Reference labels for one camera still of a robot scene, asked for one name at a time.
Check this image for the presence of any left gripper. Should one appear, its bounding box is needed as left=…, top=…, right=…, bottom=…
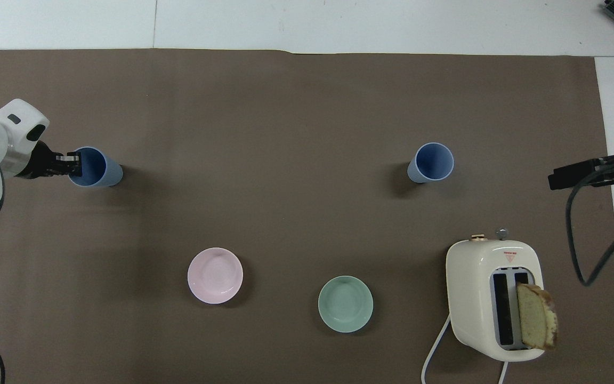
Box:
left=19, top=140, right=59, bottom=180

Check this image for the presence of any blue cup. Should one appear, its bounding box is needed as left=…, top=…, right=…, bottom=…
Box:
left=67, top=147, right=124, bottom=188
left=407, top=142, right=455, bottom=185

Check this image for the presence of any bread slice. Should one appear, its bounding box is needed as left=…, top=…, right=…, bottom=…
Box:
left=516, top=282, right=559, bottom=351

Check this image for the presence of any cream toaster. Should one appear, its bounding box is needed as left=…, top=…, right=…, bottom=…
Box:
left=445, top=233, right=546, bottom=363

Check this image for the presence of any green plate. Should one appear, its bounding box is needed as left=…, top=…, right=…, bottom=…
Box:
left=318, top=275, right=375, bottom=334

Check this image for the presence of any white toaster cord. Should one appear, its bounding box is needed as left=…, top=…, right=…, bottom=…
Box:
left=421, top=314, right=510, bottom=384

